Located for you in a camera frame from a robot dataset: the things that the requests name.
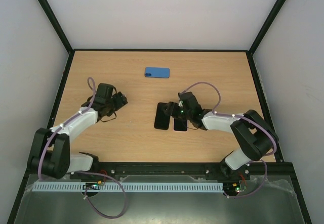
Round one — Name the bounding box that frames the light blue slotted cable duct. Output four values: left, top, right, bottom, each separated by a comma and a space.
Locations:
31, 182, 223, 193

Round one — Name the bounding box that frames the black phone pink edge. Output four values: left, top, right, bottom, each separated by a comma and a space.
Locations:
174, 116, 188, 131

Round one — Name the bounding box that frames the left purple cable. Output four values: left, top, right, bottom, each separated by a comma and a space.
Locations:
37, 76, 97, 179

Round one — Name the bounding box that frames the purple cable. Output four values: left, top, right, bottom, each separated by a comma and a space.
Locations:
178, 81, 276, 159
37, 76, 97, 179

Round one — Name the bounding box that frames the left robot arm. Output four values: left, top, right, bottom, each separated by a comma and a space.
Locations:
27, 83, 128, 179

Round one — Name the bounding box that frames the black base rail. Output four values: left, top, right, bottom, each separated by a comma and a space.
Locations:
91, 162, 295, 183

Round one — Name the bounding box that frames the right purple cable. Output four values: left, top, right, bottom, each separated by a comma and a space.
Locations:
178, 81, 276, 159

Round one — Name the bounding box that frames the black phone case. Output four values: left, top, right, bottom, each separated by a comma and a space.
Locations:
154, 102, 170, 130

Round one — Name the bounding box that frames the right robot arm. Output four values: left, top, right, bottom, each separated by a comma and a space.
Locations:
161, 92, 278, 180

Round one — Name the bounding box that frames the blue phone case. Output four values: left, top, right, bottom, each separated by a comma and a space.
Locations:
144, 67, 170, 79

